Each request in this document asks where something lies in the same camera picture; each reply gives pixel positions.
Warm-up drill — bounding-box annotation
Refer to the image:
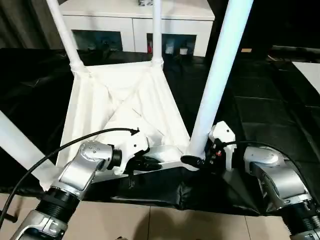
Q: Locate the black metal rail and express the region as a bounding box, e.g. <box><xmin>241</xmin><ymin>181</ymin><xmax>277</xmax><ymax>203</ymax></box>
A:
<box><xmin>271</xmin><ymin>44</ymin><xmax>320</xmax><ymax>52</ymax></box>

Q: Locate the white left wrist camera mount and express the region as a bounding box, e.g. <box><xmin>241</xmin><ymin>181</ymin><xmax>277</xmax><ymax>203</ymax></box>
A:
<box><xmin>114</xmin><ymin>128</ymin><xmax>151</xmax><ymax>176</ymax></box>

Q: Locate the white plastic table top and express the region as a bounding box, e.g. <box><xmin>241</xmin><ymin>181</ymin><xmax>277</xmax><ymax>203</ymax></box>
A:
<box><xmin>39</xmin><ymin>62</ymin><xmax>209</xmax><ymax>194</ymax></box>

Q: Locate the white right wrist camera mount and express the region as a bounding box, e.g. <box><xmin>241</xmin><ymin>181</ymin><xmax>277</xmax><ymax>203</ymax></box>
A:
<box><xmin>207</xmin><ymin>120</ymin><xmax>237</xmax><ymax>172</ymax></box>

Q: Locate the black metal stand frame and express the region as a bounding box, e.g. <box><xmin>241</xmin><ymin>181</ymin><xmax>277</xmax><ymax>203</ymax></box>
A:
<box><xmin>0</xmin><ymin>211</ymin><xmax>17</xmax><ymax>224</ymax></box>

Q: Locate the white flat board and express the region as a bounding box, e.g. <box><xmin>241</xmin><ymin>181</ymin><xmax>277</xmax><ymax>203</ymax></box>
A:
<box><xmin>290</xmin><ymin>61</ymin><xmax>320</xmax><ymax>98</ymax></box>

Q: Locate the white cabinet with glass doors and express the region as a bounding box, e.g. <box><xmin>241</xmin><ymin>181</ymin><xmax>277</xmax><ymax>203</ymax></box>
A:
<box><xmin>58</xmin><ymin>0</ymin><xmax>216</xmax><ymax>59</ymax></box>

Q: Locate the black work mat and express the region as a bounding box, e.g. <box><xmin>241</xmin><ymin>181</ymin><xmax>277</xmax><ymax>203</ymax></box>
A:
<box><xmin>0</xmin><ymin>47</ymin><xmax>320</xmax><ymax>217</ymax></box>

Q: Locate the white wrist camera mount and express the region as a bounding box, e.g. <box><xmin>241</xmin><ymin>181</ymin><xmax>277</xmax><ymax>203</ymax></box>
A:
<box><xmin>207</xmin><ymin>120</ymin><xmax>237</xmax><ymax>172</ymax></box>
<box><xmin>114</xmin><ymin>128</ymin><xmax>151</xmax><ymax>176</ymax></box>

